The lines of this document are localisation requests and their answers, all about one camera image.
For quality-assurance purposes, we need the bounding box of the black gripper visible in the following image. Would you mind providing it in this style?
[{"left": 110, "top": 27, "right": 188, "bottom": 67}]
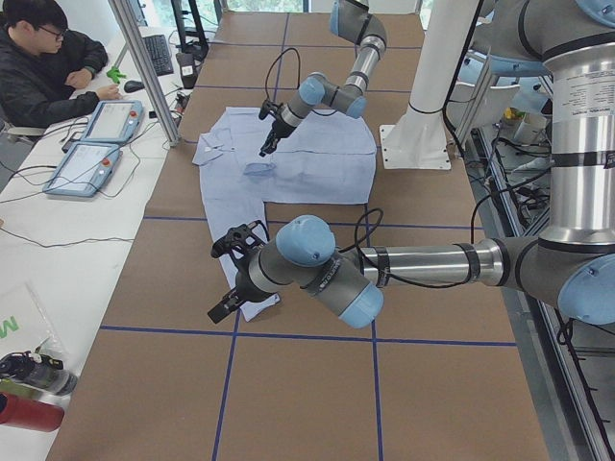
[
  {"left": 208, "top": 258, "right": 282, "bottom": 323},
  {"left": 258, "top": 113, "right": 299, "bottom": 158}
]

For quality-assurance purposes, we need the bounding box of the light blue striped shirt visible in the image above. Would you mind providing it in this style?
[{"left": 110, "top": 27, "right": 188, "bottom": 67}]
[{"left": 193, "top": 108, "right": 383, "bottom": 328}]

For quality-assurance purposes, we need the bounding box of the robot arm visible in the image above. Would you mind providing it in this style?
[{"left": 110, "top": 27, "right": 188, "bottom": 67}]
[
  {"left": 258, "top": 0, "right": 387, "bottom": 157},
  {"left": 194, "top": 1, "right": 614, "bottom": 328}
]

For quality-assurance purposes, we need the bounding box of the black keyboard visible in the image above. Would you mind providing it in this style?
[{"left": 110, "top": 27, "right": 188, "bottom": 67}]
[{"left": 142, "top": 35, "right": 174, "bottom": 76}]

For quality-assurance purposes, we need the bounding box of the upper blue teach pendant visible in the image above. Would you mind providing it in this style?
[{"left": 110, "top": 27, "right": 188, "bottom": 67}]
[{"left": 81, "top": 100, "right": 144, "bottom": 145}]

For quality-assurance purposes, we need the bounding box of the blue teach pendant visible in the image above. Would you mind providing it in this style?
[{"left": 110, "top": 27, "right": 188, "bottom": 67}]
[
  {"left": 42, "top": 142, "right": 121, "bottom": 198},
  {"left": 81, "top": 100, "right": 144, "bottom": 145}
]

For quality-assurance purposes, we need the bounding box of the lower blue teach pendant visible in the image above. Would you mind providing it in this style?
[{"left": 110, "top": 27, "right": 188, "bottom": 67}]
[{"left": 42, "top": 142, "right": 121, "bottom": 198}]

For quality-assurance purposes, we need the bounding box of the grey water bottle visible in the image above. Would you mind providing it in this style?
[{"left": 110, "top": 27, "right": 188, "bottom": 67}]
[{"left": 1, "top": 351, "right": 78, "bottom": 397}]

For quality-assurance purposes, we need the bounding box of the red water bottle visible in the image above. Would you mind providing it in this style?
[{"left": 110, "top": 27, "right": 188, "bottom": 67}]
[{"left": 1, "top": 393, "right": 64, "bottom": 432}]

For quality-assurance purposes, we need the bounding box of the person in black jacket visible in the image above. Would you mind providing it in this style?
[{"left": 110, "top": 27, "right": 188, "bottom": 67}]
[{"left": 1, "top": 0, "right": 121, "bottom": 129}]

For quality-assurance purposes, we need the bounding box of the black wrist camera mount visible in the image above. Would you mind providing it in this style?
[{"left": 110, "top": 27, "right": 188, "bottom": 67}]
[
  {"left": 210, "top": 220, "right": 270, "bottom": 272},
  {"left": 258, "top": 98, "right": 283, "bottom": 120}
]

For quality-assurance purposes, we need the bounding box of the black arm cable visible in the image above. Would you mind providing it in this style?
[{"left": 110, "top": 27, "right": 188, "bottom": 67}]
[
  {"left": 262, "top": 47, "right": 302, "bottom": 108},
  {"left": 331, "top": 207, "right": 486, "bottom": 289}
]

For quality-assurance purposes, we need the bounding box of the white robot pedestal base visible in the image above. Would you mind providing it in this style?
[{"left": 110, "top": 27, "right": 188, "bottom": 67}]
[{"left": 381, "top": 0, "right": 482, "bottom": 171}]

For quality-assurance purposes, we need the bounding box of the aluminium frame post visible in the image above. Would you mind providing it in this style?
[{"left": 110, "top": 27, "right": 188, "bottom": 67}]
[{"left": 108, "top": 0, "right": 180, "bottom": 147}]

